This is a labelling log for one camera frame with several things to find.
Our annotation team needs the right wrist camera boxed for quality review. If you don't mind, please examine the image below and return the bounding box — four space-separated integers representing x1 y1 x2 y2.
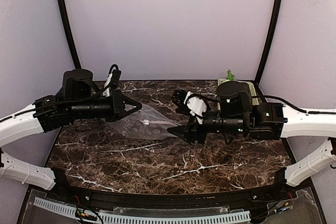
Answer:
172 90 210 125

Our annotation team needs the right black corner post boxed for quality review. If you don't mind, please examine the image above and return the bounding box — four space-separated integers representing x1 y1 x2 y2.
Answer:
254 0 282 84

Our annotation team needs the green plastic basket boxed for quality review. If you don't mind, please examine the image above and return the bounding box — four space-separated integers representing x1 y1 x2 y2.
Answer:
217 79 261 106

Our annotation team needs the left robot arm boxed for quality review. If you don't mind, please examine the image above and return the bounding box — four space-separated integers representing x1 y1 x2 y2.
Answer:
1 65 142 190

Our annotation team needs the black front table rail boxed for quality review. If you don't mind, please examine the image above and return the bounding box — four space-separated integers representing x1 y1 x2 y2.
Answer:
47 169 292 210

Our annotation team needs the clear zip top bag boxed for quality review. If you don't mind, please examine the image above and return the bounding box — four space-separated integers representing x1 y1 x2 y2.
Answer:
107 104 179 140

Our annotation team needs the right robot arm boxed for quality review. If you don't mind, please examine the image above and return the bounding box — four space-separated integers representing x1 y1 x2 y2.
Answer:
167 81 335 187

